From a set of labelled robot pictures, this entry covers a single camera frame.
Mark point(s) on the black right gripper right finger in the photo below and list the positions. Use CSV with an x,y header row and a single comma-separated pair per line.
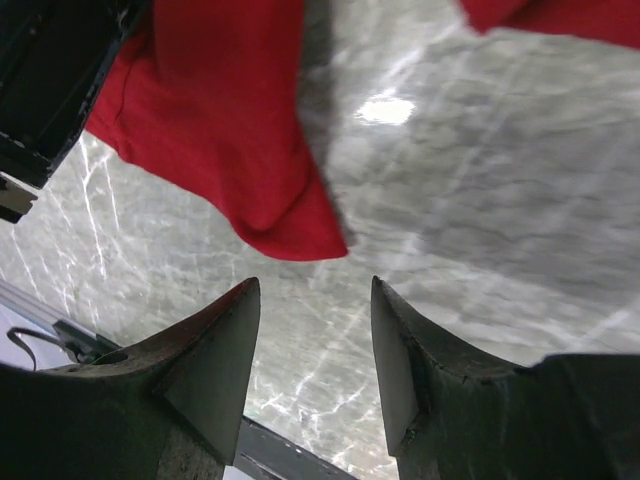
x,y
453,411

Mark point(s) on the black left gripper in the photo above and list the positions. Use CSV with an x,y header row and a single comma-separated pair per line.
x,y
55,56

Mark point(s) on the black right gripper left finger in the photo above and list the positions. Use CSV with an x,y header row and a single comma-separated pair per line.
x,y
150,400

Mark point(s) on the red t shirt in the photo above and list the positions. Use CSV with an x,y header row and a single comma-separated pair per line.
x,y
412,139

